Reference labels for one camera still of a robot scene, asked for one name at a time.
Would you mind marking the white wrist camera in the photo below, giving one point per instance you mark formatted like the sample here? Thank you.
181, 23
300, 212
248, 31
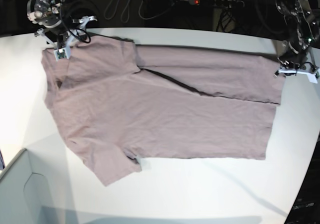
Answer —
313, 77
62, 53

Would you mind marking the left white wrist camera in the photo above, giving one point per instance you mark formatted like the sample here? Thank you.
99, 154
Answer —
313, 77

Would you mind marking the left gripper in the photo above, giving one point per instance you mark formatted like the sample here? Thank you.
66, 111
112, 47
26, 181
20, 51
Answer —
305, 68

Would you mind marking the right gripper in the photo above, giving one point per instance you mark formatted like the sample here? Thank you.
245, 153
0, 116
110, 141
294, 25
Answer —
65, 33

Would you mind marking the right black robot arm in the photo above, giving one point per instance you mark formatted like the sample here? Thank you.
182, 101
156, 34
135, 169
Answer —
48, 12

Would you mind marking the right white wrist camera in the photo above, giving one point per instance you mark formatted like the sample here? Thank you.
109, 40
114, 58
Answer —
62, 53

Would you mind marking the white cardboard box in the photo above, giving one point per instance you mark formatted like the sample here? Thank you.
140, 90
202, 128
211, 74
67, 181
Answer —
34, 192

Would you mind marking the black power strip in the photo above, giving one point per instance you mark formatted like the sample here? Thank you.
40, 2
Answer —
218, 3

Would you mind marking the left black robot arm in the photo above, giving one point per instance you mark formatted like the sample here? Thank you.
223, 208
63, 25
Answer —
303, 30

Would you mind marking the mauve pink t-shirt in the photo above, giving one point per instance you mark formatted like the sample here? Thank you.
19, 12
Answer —
114, 102

